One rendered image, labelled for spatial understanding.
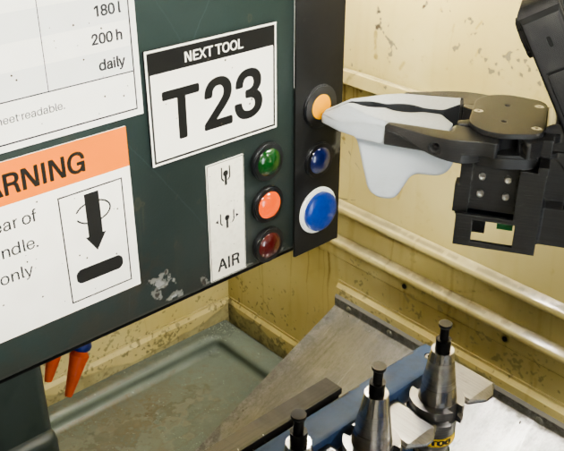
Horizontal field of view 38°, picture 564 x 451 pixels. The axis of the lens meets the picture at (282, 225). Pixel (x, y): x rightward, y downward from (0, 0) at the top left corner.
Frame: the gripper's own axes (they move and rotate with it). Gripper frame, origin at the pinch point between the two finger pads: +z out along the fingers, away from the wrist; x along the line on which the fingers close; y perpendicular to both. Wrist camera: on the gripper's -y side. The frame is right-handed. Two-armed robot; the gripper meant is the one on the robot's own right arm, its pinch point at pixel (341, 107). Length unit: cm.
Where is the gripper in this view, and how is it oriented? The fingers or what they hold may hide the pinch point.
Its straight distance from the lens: 56.7
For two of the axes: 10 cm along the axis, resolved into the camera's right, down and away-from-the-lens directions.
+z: -9.5, -1.5, 2.6
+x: 3.0, -4.5, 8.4
